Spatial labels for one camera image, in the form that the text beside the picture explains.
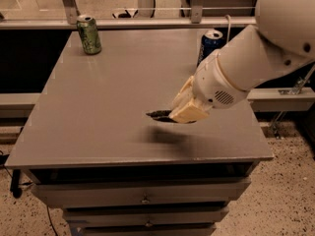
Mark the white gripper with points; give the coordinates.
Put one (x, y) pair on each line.
(213, 83)

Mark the black rxbar chocolate wrapper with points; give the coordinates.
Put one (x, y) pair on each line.
(160, 115)

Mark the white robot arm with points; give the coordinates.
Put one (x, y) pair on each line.
(281, 41)

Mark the blue pepsi can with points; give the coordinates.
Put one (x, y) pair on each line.
(211, 40)

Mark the green soda can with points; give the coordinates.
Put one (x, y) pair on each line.
(88, 33)

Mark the grey metal railing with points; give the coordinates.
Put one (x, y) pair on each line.
(125, 14)

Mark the top grey drawer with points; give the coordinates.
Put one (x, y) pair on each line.
(146, 193)

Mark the grey drawer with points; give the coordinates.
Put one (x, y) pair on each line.
(154, 216)
(146, 193)
(156, 230)

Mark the grey drawer cabinet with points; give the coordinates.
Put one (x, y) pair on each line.
(90, 123)

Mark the middle grey drawer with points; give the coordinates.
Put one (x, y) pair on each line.
(154, 216)

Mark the bottom grey drawer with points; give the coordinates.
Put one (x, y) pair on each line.
(156, 230)

